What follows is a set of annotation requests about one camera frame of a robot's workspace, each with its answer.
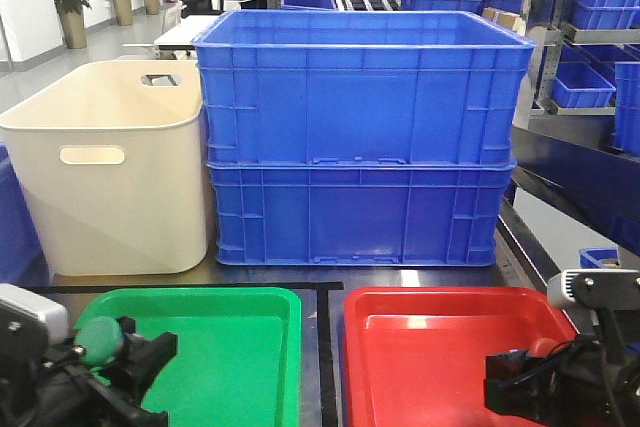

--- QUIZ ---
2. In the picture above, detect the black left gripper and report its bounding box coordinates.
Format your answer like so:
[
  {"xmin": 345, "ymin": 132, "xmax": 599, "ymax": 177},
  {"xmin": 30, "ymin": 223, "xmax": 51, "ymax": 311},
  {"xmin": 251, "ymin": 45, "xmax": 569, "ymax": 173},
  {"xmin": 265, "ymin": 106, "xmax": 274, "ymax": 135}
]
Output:
[{"xmin": 1, "ymin": 316, "xmax": 178, "ymax": 426}]

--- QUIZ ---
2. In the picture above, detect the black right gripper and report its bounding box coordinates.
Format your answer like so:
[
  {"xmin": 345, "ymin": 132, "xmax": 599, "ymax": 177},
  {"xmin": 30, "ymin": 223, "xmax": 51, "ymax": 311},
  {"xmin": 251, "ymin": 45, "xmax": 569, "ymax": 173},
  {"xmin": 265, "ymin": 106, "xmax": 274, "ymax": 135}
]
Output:
[{"xmin": 484, "ymin": 338, "xmax": 639, "ymax": 426}]

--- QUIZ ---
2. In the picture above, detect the red push button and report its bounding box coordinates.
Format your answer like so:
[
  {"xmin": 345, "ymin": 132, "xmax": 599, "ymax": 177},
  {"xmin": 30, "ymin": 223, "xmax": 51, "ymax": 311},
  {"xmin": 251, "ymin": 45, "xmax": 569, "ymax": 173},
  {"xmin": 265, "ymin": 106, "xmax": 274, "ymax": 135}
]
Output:
[{"xmin": 528, "ymin": 337, "xmax": 559, "ymax": 358}]

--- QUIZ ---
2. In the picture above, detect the green push button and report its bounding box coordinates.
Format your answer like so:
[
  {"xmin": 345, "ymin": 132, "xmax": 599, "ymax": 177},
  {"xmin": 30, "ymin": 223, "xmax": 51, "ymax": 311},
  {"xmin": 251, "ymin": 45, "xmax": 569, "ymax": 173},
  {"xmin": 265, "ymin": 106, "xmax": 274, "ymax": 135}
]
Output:
[{"xmin": 74, "ymin": 316, "xmax": 124, "ymax": 367}]

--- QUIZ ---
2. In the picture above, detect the red plastic tray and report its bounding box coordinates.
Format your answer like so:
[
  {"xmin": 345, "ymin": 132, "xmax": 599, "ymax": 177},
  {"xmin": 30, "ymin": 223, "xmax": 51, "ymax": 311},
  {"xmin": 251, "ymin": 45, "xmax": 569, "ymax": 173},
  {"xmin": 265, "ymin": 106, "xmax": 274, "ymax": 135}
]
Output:
[{"xmin": 344, "ymin": 287, "xmax": 576, "ymax": 426}]

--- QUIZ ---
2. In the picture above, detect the green plastic tray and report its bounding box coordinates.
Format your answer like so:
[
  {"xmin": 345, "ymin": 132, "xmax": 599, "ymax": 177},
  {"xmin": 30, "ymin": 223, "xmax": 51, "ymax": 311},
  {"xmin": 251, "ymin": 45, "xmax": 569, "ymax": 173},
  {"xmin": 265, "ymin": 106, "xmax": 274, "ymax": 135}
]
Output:
[{"xmin": 76, "ymin": 287, "xmax": 301, "ymax": 426}]

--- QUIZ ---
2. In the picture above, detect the lower blue stacked crate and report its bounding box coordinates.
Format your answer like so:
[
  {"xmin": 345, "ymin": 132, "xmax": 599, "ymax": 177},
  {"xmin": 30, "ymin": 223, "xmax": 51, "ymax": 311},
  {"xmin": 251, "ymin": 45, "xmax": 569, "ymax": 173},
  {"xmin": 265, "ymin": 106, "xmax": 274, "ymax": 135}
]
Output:
[{"xmin": 209, "ymin": 162, "xmax": 514, "ymax": 266}]

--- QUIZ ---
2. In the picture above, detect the blue stacked crate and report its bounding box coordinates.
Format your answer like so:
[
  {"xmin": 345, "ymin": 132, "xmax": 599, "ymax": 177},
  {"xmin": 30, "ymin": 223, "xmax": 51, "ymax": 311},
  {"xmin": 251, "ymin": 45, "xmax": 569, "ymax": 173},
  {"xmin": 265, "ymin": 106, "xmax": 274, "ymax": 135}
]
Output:
[
  {"xmin": 193, "ymin": 10, "xmax": 534, "ymax": 165},
  {"xmin": 209, "ymin": 162, "xmax": 514, "ymax": 266}
]

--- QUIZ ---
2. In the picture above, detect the cream plastic basket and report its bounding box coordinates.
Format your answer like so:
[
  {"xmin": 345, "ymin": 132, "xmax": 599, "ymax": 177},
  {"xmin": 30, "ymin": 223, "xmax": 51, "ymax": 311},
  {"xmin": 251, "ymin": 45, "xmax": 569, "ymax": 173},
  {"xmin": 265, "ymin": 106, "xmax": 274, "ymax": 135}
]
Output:
[{"xmin": 1, "ymin": 60, "xmax": 213, "ymax": 276}]

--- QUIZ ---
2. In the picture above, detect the upper blue stacked crate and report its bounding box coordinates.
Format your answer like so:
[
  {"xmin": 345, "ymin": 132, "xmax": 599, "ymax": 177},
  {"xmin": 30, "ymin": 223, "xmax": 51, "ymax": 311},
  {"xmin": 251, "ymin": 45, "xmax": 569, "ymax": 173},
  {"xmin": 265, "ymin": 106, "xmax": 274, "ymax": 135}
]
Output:
[{"xmin": 193, "ymin": 10, "xmax": 534, "ymax": 165}]

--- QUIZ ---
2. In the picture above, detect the potted plant background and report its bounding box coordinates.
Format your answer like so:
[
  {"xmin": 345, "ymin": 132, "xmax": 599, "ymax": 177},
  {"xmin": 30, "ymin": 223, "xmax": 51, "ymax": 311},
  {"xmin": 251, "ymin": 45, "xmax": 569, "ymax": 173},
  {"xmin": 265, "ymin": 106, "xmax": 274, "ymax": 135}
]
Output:
[{"xmin": 54, "ymin": 0, "xmax": 91, "ymax": 49}]

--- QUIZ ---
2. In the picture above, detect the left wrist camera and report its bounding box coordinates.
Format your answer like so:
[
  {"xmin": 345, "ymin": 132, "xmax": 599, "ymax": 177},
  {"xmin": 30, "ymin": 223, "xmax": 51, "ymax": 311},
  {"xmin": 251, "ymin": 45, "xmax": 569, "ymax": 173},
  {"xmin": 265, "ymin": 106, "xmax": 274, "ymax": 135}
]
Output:
[{"xmin": 1, "ymin": 283, "xmax": 69, "ymax": 346}]

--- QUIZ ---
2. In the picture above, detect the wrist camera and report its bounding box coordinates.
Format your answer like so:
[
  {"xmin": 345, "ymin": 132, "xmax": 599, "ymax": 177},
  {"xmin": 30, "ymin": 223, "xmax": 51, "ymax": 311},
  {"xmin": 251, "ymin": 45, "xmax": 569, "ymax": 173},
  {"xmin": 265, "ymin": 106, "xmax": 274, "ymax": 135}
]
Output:
[
  {"xmin": 1, "ymin": 283, "xmax": 69, "ymax": 346},
  {"xmin": 547, "ymin": 268, "xmax": 639, "ymax": 311}
]

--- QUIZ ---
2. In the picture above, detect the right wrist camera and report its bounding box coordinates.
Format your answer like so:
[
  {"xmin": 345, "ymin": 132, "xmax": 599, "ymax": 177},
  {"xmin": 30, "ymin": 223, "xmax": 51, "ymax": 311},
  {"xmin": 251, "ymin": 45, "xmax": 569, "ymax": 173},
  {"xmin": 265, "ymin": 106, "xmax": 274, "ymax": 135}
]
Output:
[{"xmin": 547, "ymin": 268, "xmax": 639, "ymax": 311}]

